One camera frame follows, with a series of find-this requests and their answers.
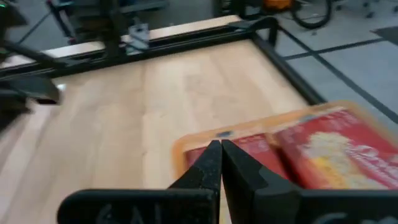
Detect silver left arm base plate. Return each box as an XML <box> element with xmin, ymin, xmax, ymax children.
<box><xmin>126</xmin><ymin>23</ymin><xmax>152</xmax><ymax>52</ymax></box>

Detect black metal table frame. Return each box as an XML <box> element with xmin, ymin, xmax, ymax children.
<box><xmin>0</xmin><ymin>15</ymin><xmax>327</xmax><ymax>106</ymax></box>

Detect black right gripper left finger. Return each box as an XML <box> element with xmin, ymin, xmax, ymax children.
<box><xmin>57</xmin><ymin>140</ymin><xmax>222</xmax><ymax>224</ymax></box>

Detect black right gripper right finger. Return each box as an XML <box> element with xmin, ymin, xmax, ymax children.
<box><xmin>221</xmin><ymin>139</ymin><xmax>398</xmax><ymax>224</ymax></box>

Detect orange vacuum cleaner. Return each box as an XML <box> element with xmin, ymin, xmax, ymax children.
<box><xmin>262</xmin><ymin>0</ymin><xmax>295</xmax><ymax>10</ymax></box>

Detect thick black hose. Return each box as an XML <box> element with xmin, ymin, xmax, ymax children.
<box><xmin>289</xmin><ymin>0</ymin><xmax>333</xmax><ymax>30</ymax></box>

